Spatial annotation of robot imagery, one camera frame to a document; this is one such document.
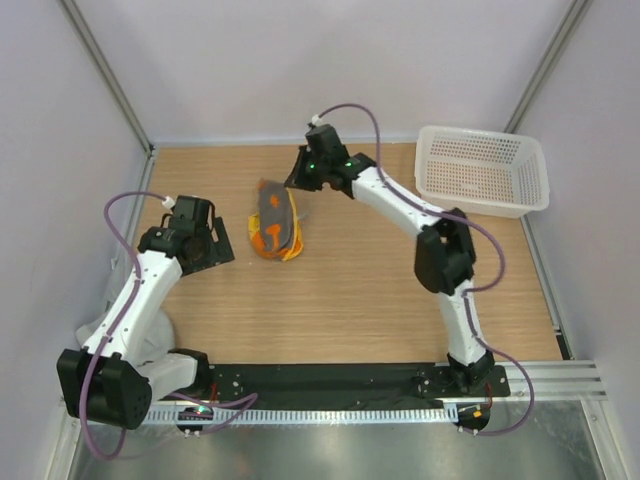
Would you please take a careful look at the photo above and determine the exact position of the aluminium frame post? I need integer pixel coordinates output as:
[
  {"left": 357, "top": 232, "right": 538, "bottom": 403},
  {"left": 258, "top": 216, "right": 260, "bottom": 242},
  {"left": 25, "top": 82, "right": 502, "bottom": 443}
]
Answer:
[
  {"left": 58, "top": 0, "right": 153, "bottom": 156},
  {"left": 503, "top": 0, "right": 593, "bottom": 134}
]

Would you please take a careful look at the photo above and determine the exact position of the aluminium rail front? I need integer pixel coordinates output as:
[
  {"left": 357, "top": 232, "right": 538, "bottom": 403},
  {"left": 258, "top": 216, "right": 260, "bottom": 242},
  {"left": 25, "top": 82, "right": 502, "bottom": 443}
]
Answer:
[{"left": 499, "top": 359, "right": 608, "bottom": 402}]

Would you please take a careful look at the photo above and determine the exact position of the white slotted cable duct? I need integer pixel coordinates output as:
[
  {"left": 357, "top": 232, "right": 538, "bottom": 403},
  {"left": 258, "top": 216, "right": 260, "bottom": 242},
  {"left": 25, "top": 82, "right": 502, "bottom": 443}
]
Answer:
[{"left": 142, "top": 404, "right": 458, "bottom": 426}]

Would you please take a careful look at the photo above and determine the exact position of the grey cloth at left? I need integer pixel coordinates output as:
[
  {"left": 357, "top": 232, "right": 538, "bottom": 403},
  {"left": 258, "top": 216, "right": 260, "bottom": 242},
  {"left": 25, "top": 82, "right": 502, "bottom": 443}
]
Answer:
[{"left": 81, "top": 250, "right": 182, "bottom": 367}]

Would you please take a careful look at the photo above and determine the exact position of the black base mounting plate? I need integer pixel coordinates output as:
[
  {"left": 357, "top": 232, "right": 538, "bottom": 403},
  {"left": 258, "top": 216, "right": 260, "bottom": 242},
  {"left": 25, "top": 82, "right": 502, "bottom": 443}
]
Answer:
[{"left": 188, "top": 362, "right": 511, "bottom": 411}]

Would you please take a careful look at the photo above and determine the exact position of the left aluminium frame post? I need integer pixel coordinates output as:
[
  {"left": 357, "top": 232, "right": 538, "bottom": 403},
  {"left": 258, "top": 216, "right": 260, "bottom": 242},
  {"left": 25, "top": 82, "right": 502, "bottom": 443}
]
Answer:
[{"left": 58, "top": 0, "right": 153, "bottom": 156}]

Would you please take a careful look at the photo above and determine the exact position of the orange grey giraffe towel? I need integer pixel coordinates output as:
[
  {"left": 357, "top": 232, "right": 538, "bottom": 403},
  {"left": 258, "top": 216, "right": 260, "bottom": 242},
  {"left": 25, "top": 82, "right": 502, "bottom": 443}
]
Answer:
[{"left": 248, "top": 179, "right": 305, "bottom": 262}]

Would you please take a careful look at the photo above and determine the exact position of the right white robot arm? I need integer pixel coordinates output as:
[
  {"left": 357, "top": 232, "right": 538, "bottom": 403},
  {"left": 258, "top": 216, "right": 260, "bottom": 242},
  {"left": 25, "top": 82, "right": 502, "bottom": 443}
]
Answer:
[{"left": 285, "top": 124, "right": 495, "bottom": 396}]

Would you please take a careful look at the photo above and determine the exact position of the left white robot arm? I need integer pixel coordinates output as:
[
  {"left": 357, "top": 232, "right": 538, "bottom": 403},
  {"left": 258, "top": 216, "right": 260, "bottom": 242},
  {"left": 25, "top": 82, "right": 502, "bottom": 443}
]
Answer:
[{"left": 56, "top": 195, "right": 234, "bottom": 430}]

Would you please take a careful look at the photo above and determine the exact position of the white perforated plastic basket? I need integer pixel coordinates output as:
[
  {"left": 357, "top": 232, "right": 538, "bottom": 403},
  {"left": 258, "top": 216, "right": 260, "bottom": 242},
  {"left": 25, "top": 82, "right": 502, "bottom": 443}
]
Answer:
[{"left": 414, "top": 126, "right": 550, "bottom": 219}]

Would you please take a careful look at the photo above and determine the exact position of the right aluminium frame post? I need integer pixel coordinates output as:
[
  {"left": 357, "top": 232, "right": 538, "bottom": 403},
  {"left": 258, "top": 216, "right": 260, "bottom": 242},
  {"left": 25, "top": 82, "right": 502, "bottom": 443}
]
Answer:
[{"left": 503, "top": 0, "right": 593, "bottom": 134}]

